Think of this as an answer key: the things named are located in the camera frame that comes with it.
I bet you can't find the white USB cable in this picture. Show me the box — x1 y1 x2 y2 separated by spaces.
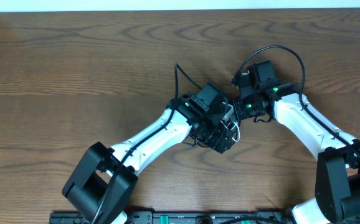
222 104 241 143

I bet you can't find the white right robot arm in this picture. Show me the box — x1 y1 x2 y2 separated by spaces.
232 71 360 223

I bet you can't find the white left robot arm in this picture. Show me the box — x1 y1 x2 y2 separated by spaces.
62 94 234 223

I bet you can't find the black right camera cable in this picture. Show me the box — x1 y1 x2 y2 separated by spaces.
231 45 360 183

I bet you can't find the black camera cable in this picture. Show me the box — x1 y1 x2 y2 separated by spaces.
231 45 360 183
91 62 203 224

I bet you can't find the black left camera cable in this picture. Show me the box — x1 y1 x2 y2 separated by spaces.
91 62 203 224

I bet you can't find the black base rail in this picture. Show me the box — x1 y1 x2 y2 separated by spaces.
49 210 296 224

